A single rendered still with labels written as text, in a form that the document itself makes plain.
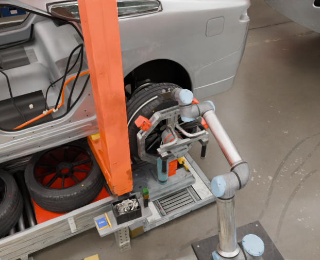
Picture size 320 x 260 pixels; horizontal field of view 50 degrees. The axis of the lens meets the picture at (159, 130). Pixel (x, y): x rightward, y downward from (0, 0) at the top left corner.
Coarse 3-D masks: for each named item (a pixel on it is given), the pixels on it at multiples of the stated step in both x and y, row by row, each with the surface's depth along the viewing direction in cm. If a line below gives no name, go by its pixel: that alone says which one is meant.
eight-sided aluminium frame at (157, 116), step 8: (160, 112) 253; (168, 112) 253; (176, 112) 255; (152, 120) 254; (160, 120) 252; (200, 120) 273; (152, 128) 254; (144, 136) 255; (144, 144) 261; (192, 144) 289; (144, 152) 267; (144, 160) 273; (152, 160) 277
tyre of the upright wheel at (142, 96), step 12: (156, 84) 268; (168, 84) 271; (144, 96) 262; (132, 108) 262; (144, 108) 254; (156, 108) 254; (132, 120) 259; (132, 132) 259; (132, 144) 267; (156, 156) 290
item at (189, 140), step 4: (196, 136) 254; (200, 136) 255; (204, 136) 257; (180, 140) 251; (184, 140) 251; (188, 140) 251; (192, 140) 253; (196, 140) 256; (176, 144) 248; (180, 144) 250; (184, 144) 252; (168, 148) 246; (172, 148) 248; (160, 152) 245
